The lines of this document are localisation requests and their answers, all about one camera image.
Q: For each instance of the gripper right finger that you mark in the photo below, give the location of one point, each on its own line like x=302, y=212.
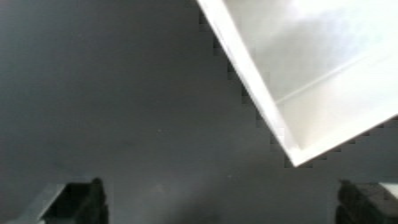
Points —
x=367, y=203

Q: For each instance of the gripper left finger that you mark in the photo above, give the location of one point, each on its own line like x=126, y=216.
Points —
x=78, y=207

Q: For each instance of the white drawer cabinet box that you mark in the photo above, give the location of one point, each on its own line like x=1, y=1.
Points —
x=312, y=52

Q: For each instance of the white U-shaped border frame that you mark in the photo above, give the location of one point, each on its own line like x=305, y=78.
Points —
x=30, y=216

